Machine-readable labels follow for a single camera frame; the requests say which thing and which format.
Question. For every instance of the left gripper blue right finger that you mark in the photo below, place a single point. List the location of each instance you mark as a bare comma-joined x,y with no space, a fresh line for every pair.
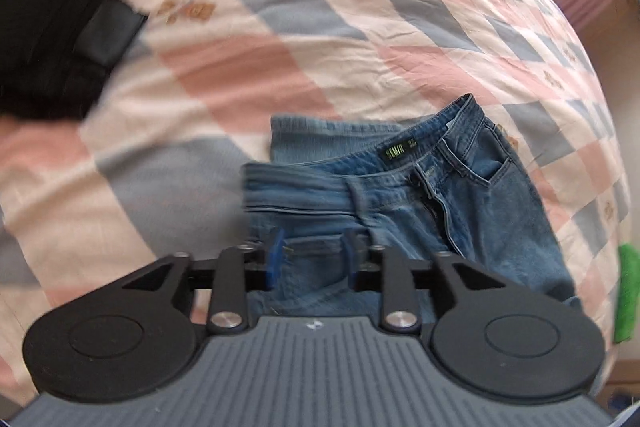
349,242

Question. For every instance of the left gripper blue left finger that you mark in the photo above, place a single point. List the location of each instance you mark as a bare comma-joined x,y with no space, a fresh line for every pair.
274,254

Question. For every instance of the green knitted garment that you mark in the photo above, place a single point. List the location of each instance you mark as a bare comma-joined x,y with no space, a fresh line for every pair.
628,293

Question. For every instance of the pink grey patterned bedsheet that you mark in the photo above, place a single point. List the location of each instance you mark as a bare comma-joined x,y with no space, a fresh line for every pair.
154,168

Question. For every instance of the blue denim jeans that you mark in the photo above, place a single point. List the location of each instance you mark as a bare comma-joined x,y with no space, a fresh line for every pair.
447,182

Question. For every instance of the black folded trousers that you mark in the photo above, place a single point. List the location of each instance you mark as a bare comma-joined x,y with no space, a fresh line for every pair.
57,55

